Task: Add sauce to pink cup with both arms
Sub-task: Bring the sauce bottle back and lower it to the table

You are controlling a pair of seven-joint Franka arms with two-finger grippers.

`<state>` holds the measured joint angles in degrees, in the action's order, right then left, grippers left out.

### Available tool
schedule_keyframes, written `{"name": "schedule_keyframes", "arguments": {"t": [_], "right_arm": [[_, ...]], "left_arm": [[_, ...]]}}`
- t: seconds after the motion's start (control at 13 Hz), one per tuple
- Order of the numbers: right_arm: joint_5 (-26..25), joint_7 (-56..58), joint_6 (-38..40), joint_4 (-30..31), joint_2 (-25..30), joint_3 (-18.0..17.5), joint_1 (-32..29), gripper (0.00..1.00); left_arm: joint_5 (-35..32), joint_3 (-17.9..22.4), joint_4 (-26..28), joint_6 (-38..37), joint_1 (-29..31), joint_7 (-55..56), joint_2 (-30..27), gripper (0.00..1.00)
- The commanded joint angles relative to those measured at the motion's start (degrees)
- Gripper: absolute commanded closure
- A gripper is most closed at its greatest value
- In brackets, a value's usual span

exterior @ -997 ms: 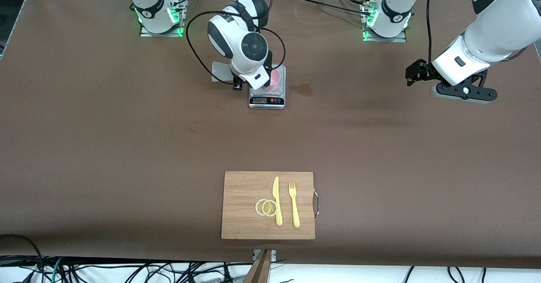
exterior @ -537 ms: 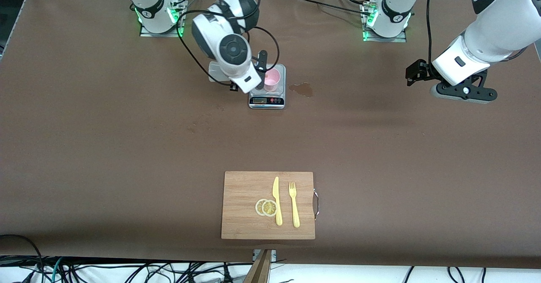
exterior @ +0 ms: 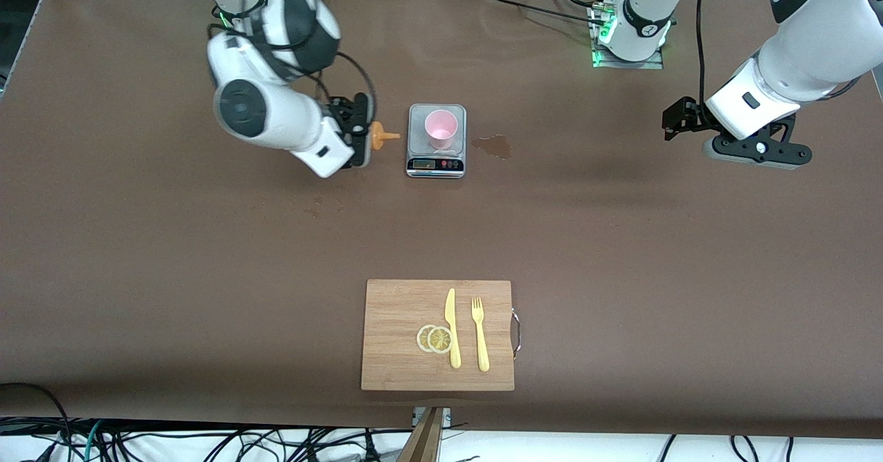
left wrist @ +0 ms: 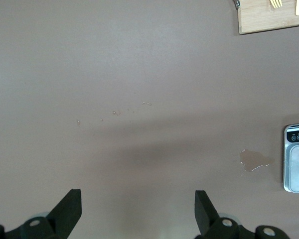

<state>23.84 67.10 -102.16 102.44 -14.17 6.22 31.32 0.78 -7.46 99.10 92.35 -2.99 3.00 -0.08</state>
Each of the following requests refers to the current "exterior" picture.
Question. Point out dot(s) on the clear sauce bottle orange cap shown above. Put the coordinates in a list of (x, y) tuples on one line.
[(379, 136)]

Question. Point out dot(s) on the pink plastic cup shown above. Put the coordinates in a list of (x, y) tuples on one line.
[(441, 127)]

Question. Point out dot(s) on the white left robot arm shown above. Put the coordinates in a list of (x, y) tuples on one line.
[(807, 62)]

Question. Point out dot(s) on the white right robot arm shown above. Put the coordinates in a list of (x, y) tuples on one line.
[(276, 114)]

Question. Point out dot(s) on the silver digital kitchen scale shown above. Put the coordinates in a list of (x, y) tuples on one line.
[(419, 121)]

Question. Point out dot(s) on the wooden cutting board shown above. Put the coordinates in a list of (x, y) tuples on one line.
[(393, 338)]

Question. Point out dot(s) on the yellow plastic knife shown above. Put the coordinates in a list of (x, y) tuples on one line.
[(452, 324)]

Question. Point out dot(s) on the lemon slice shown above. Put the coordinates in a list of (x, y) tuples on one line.
[(440, 340), (421, 338)]

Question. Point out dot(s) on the yellow plastic fork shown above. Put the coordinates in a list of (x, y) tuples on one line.
[(481, 338)]

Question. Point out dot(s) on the wooden beam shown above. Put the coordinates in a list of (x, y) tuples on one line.
[(422, 441)]

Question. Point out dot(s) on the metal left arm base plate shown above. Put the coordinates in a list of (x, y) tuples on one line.
[(652, 63)]

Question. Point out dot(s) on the metal table edge bracket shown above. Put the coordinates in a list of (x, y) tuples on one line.
[(447, 415)]

